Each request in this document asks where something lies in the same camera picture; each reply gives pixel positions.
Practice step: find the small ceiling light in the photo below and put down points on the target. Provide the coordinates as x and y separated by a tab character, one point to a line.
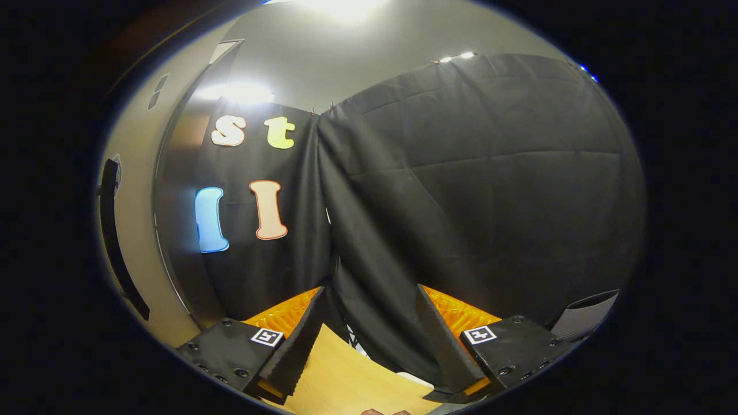
455	56

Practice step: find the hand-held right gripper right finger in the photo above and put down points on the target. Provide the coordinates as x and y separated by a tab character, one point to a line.
447	346

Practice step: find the grey and white cabinet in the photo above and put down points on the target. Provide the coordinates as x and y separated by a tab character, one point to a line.
179	173

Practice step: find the grey ribbed panel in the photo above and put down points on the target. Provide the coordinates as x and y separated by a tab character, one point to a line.
585	317

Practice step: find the white object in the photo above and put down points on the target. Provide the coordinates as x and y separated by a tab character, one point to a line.
416	379

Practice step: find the white cabinet door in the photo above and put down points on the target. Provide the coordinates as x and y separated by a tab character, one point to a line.
138	132

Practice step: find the black backdrop cloth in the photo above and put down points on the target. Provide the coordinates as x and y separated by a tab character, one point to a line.
461	173

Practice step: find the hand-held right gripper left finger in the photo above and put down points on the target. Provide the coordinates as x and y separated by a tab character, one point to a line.
291	351

